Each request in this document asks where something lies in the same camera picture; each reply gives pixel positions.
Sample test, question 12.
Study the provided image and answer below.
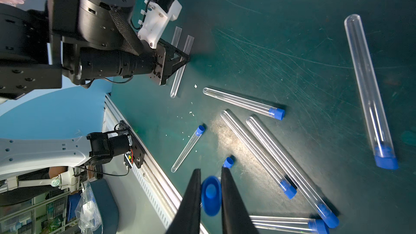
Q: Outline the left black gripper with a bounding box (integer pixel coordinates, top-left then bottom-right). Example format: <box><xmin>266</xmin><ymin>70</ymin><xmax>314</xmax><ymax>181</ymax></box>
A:
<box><xmin>63</xmin><ymin>40</ymin><xmax>190</xmax><ymax>86</ymax></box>

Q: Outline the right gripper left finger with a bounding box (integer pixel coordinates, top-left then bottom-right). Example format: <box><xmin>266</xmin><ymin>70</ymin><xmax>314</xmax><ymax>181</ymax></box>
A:
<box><xmin>166</xmin><ymin>169</ymin><xmax>202</xmax><ymax>234</ymax></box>

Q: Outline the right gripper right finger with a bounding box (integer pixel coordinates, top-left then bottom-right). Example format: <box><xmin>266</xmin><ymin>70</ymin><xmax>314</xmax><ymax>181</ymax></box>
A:
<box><xmin>221</xmin><ymin>167</ymin><xmax>258</xmax><ymax>234</ymax></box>

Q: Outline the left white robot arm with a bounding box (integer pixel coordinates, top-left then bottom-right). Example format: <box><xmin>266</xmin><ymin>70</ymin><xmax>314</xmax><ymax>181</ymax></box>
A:
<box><xmin>1</xmin><ymin>0</ymin><xmax>190</xmax><ymax>101</ymax></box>

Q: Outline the test tube middle lower diagonal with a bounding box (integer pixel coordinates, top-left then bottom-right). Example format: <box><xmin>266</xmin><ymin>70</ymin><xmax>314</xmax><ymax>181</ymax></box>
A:
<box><xmin>221</xmin><ymin>110</ymin><xmax>297</xmax><ymax>200</ymax></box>

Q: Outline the test tube diagonal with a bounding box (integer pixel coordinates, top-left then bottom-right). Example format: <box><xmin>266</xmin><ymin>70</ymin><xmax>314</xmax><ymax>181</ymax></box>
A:
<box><xmin>221</xmin><ymin>110</ymin><xmax>297</xmax><ymax>200</ymax></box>
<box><xmin>246</xmin><ymin>116</ymin><xmax>340</xmax><ymax>229</ymax></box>

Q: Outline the test tube lower vertical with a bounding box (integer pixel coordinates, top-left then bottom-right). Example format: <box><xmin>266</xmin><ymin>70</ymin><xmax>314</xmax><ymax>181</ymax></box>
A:
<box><xmin>171</xmin><ymin>125</ymin><xmax>205</xmax><ymax>173</ymax></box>

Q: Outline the test tube middle upper diagonal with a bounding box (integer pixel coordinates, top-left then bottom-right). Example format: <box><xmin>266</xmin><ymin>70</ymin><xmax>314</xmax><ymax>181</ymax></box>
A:
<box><xmin>246</xmin><ymin>116</ymin><xmax>340</xmax><ymax>229</ymax></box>

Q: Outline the test tube centre horizontal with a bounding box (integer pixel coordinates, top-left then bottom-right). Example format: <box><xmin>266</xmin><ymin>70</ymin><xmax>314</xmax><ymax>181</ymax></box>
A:
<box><xmin>203</xmin><ymin>87</ymin><xmax>286</xmax><ymax>120</ymax></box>

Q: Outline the clear plastic bag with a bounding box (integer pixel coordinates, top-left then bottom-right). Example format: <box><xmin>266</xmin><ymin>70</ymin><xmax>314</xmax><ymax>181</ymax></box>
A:
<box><xmin>75</xmin><ymin>182</ymin><xmax>102</xmax><ymax>234</ymax></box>

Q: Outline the aluminium mounting rail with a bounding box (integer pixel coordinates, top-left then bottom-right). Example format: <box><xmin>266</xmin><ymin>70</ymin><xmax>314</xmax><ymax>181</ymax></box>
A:
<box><xmin>102</xmin><ymin>94</ymin><xmax>209</xmax><ymax>234</ymax></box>

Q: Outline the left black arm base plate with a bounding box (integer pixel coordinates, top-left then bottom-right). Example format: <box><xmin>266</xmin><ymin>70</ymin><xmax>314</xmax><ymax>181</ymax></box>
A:
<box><xmin>114</xmin><ymin>120</ymin><xmax>146</xmax><ymax>169</ymax></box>

